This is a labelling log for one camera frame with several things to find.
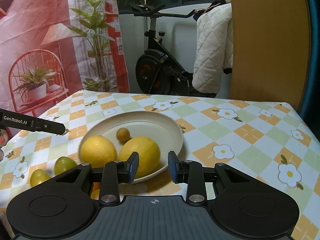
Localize wooden board panel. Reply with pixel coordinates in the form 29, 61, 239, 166
229, 0, 310, 109

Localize teal curtain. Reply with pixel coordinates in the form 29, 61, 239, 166
299, 0, 319, 139

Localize yellow lemon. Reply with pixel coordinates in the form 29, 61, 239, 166
118, 137, 161, 178
80, 135, 117, 168

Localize bright orange tangerine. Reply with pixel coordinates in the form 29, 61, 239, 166
91, 183, 101, 200

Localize black exercise bike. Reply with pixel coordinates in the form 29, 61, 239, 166
130, 0, 218, 98

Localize black garment with pink trim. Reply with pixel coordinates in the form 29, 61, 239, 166
193, 0, 226, 21

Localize checkered floral tablecloth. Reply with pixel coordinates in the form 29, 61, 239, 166
1, 90, 319, 239

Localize white quilted blanket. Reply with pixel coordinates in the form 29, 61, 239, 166
192, 3, 233, 94

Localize small brown longan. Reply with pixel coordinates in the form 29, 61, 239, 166
116, 128, 131, 142

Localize beige round plate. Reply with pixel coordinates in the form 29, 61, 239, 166
79, 111, 183, 183

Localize left human hand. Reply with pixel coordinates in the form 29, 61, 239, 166
0, 129, 8, 161

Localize green round fruit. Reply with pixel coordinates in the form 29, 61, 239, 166
54, 157, 77, 176
30, 169, 51, 187

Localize red printed backdrop cloth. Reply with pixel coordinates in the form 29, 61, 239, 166
1, 0, 130, 116

